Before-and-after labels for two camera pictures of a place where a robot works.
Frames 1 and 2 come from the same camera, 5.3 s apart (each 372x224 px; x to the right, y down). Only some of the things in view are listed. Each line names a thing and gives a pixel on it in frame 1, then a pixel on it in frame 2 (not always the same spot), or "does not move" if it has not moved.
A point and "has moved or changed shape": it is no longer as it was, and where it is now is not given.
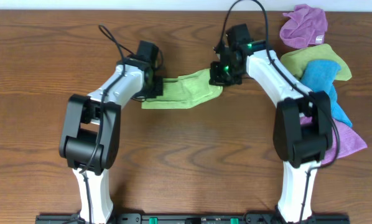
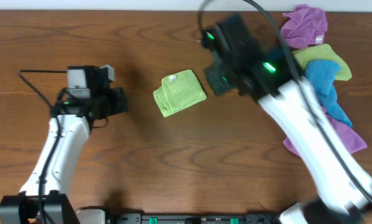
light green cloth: x=185 y=91 has moved or changed shape
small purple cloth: x=306 y=25 does not move
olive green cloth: x=297 y=61 does not move
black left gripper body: x=152 y=91 → x=111 y=100
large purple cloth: x=348 y=140 does not move
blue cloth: x=318 y=75 does not move
